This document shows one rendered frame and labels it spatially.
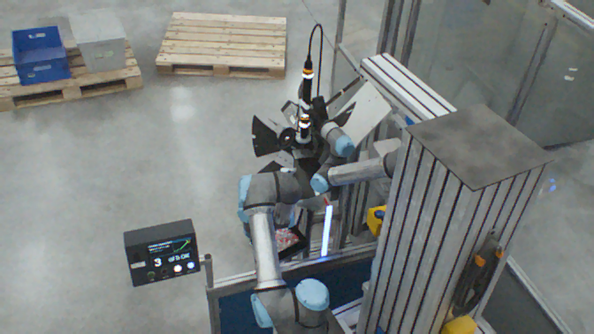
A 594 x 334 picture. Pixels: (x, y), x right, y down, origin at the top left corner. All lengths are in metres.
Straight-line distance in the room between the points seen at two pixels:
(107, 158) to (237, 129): 1.06
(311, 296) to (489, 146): 0.85
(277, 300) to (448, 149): 0.86
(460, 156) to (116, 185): 3.24
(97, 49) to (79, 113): 0.57
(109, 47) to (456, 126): 4.05
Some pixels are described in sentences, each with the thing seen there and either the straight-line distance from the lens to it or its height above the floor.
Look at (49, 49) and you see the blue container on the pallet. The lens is 5.67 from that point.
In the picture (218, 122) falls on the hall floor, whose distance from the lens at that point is 4.69.
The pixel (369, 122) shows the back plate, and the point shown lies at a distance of 2.63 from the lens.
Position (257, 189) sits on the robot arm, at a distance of 1.92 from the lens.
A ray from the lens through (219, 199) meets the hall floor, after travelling 3.98.
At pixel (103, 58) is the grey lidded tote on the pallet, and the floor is 0.28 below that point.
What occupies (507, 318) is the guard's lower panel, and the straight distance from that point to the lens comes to 2.68.
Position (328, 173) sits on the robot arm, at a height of 1.43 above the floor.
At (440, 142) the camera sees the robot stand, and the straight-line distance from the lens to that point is 1.32.
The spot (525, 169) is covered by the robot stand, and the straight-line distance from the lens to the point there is 1.32.
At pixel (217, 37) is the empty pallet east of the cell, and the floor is 0.14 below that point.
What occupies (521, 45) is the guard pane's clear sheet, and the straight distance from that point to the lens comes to 2.26.
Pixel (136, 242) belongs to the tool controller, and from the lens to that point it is 2.10.
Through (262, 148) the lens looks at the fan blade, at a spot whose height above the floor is 1.02.
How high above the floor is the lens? 2.82
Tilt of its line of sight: 42 degrees down
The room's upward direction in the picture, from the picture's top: 4 degrees clockwise
